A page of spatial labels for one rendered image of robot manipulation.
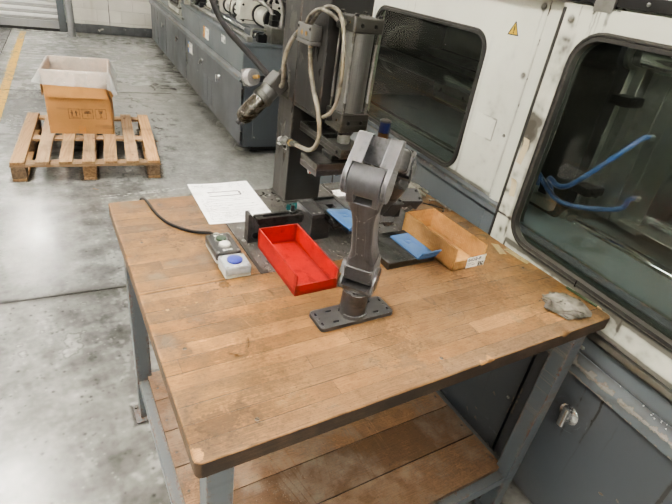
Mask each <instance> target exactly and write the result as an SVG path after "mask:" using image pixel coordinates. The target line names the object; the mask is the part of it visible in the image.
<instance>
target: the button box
mask: <svg viewBox="0 0 672 504"><path fill-rule="evenodd" d="M139 200H144V201H145V202H146V203H147V204H148V206H149V207H150V209H151V210H152V211H153V213H154V214H155V215H156V216H157V217H158V218H159V219H161V220H162V221H163V222H165V223H166V224H168V225H170V226H172V227H175V228H177V229H180V230H183V231H186V232H191V233H198V234H210V235H206V236H205V242H206V247H207V248H208V250H209V252H210V253H211V255H212V257H213V258H214V260H215V262H216V263H217V264H218V257H219V256H223V255H230V254H236V253H241V250H240V248H239V247H238V245H237V244H236V242H235V241H234V239H233V238H232V236H231V235H230V233H229V232H226V233H214V232H211V231H200V230H191V229H187V228H184V227H181V226H178V225H175V224H173V223H171V222H169V221H167V220H166V219H164V218H163V217H162V216H161V215H160V214H159V213H158V212H157V211H156V210H155V209H154V208H153V206H152V205H151V203H150V202H149V201H148V200H147V199H146V198H145V197H141V198H140V199H139ZM217 235H225V236H226V237H227V241H229V242H230V246H229V247H221V246H220V245H219V243H220V241H217V240H216V236H217Z"/></svg>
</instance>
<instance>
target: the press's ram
mask: <svg viewBox="0 0 672 504"><path fill-rule="evenodd" d="M300 130H301V131H303V132H304V133H305V134H307V135H308V136H310V137H311V138H312V139H314V140H316V136H317V121H301V122H300ZM352 134H353V132H345V133H343V134H342V135H338V133H337V132H336V130H335V129H333V128H332V127H326V125H325V122H324V121H322V135H321V140H320V143H319V144H320V145H322V146H323V147H324V148H322V151H313V152H301V159H300V164H301V165H302V166H304V167H305V168H306V169H307V173H308V174H313V175H314V176H315V177H318V176H330V175H334V176H338V175H341V174H342V171H343V168H344V166H345V163H346V161H347V159H348V156H349V154H350V151H351V149H352V147H353V144H354V142H355V141H353V140H352V139H350V136H351V135H352Z"/></svg>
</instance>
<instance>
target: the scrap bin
mask: <svg viewBox="0 0 672 504"><path fill-rule="evenodd" d="M258 248H259V249H260V251H261V252H262V253H263V255H264V256H265V257H266V259H267V260H268V261H269V263H270V264H271V265H272V267H273V268H274V269H275V271H276V272H277V274H278V275H279V276H280V278H281V279H282V280H283V282H284V283H285V284H286V286H287V287H288V288H289V290H290V291H291V292H292V294H293V295H294V296H299V295H303V294H308V293H313V292H318V291H322V290H327V289H332V288H336V286H337V280H338V274H339V267H338V266H337V265H336V264H335V263H334V262H333V261H332V260H331V259H330V258H329V257H328V256H327V255H326V253H325V252H324V251H323V250H322V249H321V248H320V247H319V246H318V245H317V244H316V243H315V242H314V241H313V239H312V238H311V237H310V236H309V235H308V234H307V233H306V232H305V231H304V230H303V229H302V228H301V227H300V225H299V224H298V223H295V224H288V225H280V226H273V227H265V228H259V230H258Z"/></svg>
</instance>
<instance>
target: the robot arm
mask: <svg viewBox="0 0 672 504"><path fill-rule="evenodd" d="M405 146H406V141H403V140H399V139H395V138H391V140H390V139H386V138H382V137H378V136H376V134H375V133H371V132H367V131H363V130H360V131H359V132H358V134H357V137H356V139H355V142H354V144H353V147H352V149H351V151H350V154H349V156H348V159H347V161H346V163H345V166H344V168H343V171H342V174H341V178H340V191H341V192H343V193H345V201H347V202H349V207H350V209H351V214H352V242H351V250H350V253H349V255H348V257H344V259H343V261H342V264H341V267H340V270H339V272H341V275H340V278H339V281H338V285H337V286H338V287H341V288H343V290H342V296H341V302H340V303H339V304H338V305H334V306H329V307H325V308H321V309H316V310H312V311H310V314H309V317H310V318H311V320H312V321H313V322H314V324H315V325H316V326H317V328H318V329H319V330H320V331H321V332H328V331H332V330H336V329H340V328H344V327H347V326H351V325H355V324H359V323H363V322H367V321H371V320H374V319H378V318H382V317H386V316H390V315H392V311H393V310H392V309H391V307H390V306H389V305H388V304H387V303H386V302H385V301H384V300H383V299H382V298H381V297H379V296H373V297H371V296H372V294H373V293H374V291H375V289H376V286H377V283H378V280H379V277H380V274H381V267H380V260H381V254H380V251H379V249H378V229H379V224H383V225H384V226H390V225H392V224H393V223H394V222H395V220H394V218H393V216H394V215H395V214H396V213H397V212H398V210H399V209H400V208H402V209H403V210H404V211H405V212H408V211H410V210H412V209H414V210H415V209H417V207H418V206H419V205H420V204H421V203H422V202H423V200H422V198H421V196H420V194H419V192H418V190H417V188H408V186H409V183H410V181H411V180H412V178H413V176H414V174H415V172H416V170H417V163H416V162H417V157H416V152H415V151H413V150H409V149H407V148H405ZM363 161H364V162H365V163H367V164H371V165H375V166H377V167H379V168H377V167H374V166H370V165H366V164H362V163H363Z"/></svg>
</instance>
